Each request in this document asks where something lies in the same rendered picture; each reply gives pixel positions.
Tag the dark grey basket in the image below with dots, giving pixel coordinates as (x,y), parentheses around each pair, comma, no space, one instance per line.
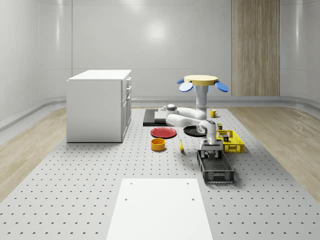
(217,175)

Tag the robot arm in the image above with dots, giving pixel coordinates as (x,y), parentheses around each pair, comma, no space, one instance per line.
(201,100)

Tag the yellow mug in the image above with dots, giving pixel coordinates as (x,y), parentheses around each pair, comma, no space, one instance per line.
(213,113)

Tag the white board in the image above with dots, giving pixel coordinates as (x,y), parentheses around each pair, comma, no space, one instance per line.
(160,212)

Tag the puzzle cube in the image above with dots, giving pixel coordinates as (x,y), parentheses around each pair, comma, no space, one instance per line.
(226,138)

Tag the red plate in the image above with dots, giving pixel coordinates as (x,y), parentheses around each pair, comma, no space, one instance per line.
(163,132)

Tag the yellow bowl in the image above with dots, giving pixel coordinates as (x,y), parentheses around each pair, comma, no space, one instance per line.
(158,145)

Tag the white cabinet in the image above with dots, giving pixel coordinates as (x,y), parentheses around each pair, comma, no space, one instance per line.
(95,110)

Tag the yellow basket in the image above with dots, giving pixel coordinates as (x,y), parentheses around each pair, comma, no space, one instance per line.
(236,147)

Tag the flat-sided can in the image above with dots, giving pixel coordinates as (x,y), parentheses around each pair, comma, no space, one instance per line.
(219,126)

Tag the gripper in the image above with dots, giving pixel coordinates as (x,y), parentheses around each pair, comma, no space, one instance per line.
(211,146)

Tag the drone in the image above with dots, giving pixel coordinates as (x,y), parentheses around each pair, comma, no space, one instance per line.
(200,79)

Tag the banana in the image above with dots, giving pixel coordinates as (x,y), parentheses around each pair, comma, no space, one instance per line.
(181,147)

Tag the black plate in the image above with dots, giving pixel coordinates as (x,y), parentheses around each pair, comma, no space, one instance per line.
(191,131)

